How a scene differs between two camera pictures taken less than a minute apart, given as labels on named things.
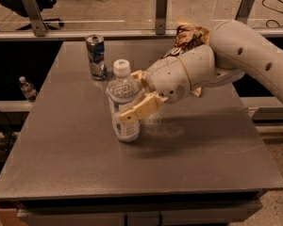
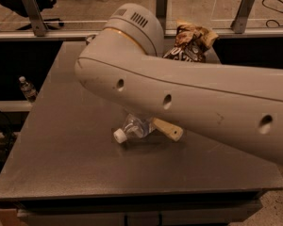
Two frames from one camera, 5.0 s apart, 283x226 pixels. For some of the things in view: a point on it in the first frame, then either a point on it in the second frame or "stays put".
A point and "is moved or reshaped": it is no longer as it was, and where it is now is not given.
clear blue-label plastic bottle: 122,90 is moved or reshaped
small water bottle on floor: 27,89 stays put
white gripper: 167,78 to 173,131
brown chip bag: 188,36 stays put
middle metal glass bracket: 161,8 stays put
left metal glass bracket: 39,25 stays put
